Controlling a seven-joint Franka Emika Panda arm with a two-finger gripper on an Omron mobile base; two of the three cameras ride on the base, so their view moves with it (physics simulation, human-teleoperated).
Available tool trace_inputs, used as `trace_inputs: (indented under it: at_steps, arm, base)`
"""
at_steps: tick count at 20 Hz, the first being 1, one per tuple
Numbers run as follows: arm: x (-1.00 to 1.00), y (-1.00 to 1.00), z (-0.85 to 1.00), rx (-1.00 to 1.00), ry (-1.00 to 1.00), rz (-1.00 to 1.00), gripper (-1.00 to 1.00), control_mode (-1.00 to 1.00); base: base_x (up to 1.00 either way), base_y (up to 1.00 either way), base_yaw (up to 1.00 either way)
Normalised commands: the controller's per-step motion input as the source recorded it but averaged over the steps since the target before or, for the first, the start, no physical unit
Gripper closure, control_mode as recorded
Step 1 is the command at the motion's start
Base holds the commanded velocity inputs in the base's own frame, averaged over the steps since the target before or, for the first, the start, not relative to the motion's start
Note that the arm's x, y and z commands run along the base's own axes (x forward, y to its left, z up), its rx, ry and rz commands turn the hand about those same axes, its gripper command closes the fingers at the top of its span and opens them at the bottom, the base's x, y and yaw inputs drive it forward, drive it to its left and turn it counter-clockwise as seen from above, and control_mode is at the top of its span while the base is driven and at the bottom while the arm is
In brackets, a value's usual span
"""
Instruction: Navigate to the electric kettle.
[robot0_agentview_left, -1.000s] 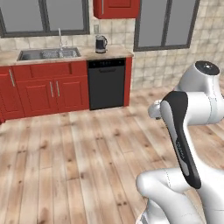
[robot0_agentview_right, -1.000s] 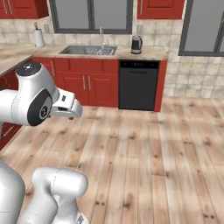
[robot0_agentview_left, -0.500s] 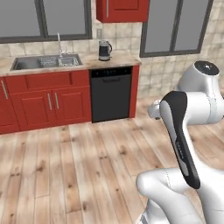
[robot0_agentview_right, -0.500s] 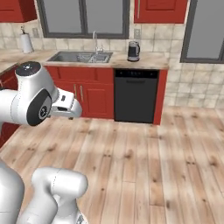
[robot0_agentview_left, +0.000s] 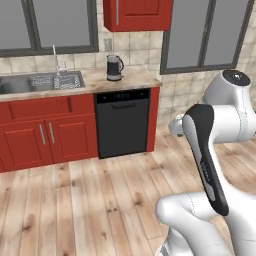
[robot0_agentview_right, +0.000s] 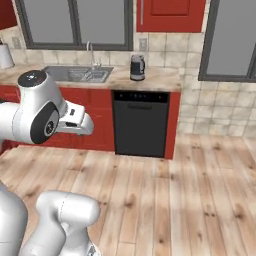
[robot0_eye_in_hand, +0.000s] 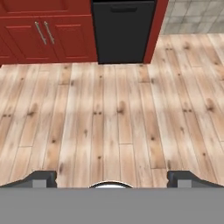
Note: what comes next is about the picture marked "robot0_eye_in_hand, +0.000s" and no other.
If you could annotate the red drawer front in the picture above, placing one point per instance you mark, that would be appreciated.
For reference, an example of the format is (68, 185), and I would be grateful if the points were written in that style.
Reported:
(45, 7)

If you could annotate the red cupboard door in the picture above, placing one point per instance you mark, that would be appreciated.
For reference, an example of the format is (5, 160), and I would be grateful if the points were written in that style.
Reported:
(27, 39)
(70, 36)

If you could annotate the black dishwasher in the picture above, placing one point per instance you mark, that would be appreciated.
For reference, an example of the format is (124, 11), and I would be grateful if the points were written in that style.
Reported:
(124, 32)

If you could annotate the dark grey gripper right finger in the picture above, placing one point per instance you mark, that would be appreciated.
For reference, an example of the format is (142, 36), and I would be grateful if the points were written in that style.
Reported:
(183, 178)

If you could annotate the red cabinet side panel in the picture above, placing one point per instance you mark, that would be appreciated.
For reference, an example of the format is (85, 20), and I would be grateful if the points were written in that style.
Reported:
(156, 30)

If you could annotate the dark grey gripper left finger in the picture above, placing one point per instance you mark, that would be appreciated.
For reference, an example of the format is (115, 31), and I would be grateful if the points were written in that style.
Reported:
(40, 178)

